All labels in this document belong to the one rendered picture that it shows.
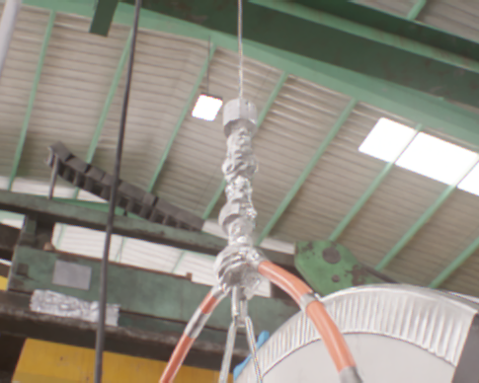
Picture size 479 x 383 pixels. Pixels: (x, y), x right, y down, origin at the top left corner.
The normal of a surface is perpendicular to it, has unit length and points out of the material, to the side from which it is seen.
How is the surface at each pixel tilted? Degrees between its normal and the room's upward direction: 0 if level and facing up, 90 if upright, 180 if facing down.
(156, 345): 180
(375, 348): 90
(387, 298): 90
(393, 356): 90
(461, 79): 180
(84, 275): 90
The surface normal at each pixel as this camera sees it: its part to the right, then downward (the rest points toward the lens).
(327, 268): 0.18, -0.62
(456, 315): -0.93, -0.25
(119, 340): 0.00, 0.77
